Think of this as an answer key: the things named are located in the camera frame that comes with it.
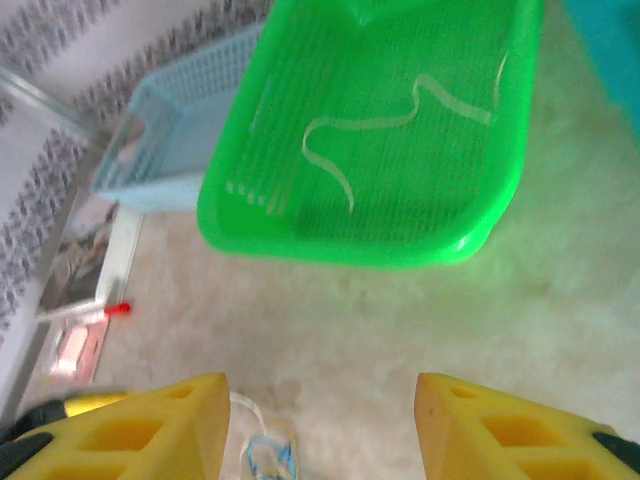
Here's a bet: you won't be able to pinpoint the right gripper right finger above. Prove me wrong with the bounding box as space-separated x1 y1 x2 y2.
417 372 640 480

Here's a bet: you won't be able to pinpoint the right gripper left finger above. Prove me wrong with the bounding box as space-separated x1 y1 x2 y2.
0 372 231 480

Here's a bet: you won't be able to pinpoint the white cable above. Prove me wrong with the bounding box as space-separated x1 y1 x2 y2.
229 391 300 480

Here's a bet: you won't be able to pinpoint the rubber bands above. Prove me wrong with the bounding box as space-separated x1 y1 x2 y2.
301 49 509 214

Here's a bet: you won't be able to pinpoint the metal table edge strip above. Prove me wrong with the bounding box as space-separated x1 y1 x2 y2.
0 144 126 431

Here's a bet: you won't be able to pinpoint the pink card package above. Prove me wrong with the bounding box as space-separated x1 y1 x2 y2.
47 319 109 381

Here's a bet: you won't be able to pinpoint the white pen with red cap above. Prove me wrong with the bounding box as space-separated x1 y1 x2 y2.
37 299 134 324

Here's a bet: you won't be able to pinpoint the book with printed cover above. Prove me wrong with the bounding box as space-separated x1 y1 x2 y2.
37 199 144 316

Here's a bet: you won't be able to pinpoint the green plastic basket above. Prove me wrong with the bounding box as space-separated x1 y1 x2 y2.
197 0 546 271

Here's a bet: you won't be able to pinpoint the light blue plastic basket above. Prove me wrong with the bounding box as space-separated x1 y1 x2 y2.
92 22 266 214

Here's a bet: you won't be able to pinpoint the teal plastic basket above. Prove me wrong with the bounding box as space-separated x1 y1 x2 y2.
564 0 640 116

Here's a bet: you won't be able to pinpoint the metal frame post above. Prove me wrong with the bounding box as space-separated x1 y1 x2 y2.
0 64 101 139

